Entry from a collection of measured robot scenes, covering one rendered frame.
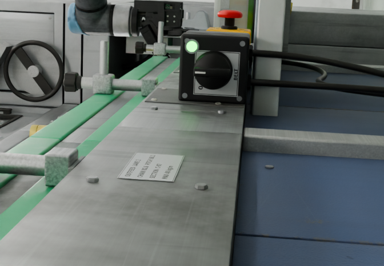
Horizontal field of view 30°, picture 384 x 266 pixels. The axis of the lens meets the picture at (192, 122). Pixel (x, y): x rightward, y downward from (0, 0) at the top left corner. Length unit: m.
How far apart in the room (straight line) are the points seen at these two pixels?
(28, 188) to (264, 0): 0.43
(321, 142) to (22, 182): 0.29
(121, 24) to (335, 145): 1.07
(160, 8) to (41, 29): 0.92
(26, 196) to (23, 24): 2.06
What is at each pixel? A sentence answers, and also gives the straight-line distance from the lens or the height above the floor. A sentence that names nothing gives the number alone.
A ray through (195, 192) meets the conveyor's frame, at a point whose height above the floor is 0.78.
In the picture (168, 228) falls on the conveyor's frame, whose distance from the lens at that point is 0.41.
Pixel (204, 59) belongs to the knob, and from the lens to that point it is 0.81.
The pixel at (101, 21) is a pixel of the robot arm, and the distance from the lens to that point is 1.71.
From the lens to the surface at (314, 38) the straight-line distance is 2.43.
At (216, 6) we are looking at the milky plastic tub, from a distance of 1.61.
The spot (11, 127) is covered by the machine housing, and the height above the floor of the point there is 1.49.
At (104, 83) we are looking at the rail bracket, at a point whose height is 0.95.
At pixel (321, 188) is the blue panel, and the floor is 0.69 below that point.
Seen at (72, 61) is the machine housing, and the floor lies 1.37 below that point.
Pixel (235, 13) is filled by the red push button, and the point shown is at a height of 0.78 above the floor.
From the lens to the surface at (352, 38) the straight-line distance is 2.44.
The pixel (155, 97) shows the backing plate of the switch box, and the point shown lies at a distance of 0.86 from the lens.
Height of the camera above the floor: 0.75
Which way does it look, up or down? 4 degrees up
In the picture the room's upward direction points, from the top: 87 degrees counter-clockwise
